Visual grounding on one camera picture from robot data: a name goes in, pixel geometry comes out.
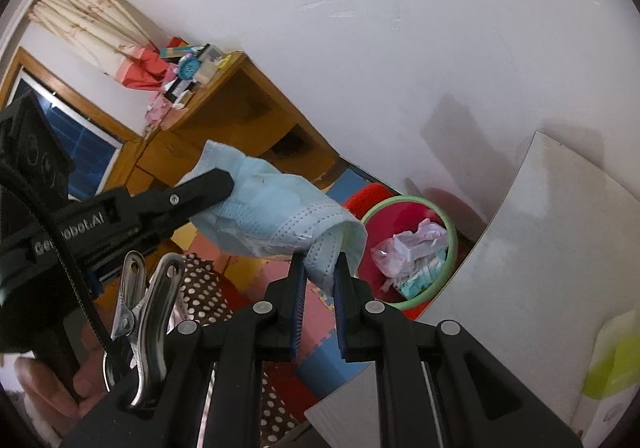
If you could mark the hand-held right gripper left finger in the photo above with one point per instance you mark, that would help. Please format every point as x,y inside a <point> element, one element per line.
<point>297,318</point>

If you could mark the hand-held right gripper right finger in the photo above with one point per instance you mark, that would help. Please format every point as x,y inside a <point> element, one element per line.
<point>341,318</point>

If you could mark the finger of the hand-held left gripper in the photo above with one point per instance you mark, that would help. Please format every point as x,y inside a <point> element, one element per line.
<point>190,198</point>

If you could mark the blue face mask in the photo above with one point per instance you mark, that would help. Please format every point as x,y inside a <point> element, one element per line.
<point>270,208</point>

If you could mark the green patterned packet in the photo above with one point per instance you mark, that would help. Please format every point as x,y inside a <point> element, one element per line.
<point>420,280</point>

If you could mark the pink patterned wrapper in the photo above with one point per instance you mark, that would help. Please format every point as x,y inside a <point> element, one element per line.
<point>405,248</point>

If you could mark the red bin with green rim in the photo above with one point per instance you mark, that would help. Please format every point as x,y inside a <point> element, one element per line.
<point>387,220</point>

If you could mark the person's left hand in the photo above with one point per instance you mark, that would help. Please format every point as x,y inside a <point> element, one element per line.
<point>55,408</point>

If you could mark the pink foam floor mat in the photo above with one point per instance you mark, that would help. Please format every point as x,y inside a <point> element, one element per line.
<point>315,323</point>

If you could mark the brown polka dot cloth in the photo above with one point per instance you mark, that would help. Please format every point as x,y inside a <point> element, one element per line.
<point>205,288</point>

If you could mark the wooden framed window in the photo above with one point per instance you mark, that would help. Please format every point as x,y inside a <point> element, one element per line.
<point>85,148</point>

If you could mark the wooden corner cabinet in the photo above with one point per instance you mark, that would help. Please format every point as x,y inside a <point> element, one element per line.
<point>250,103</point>

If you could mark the metal spring clip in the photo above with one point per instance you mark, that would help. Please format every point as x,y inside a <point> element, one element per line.
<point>150,308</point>

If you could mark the small white box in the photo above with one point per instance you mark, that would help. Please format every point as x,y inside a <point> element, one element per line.
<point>207,70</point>

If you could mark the blue toy clock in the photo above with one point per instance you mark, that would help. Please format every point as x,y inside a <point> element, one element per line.
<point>189,68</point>

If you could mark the red cloth bag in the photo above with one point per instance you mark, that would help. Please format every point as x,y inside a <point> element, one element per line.
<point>142,70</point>

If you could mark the beige patterned curtain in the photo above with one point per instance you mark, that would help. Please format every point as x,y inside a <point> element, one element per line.
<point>85,23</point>

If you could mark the green and white box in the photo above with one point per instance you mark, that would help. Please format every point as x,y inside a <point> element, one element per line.
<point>610,368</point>

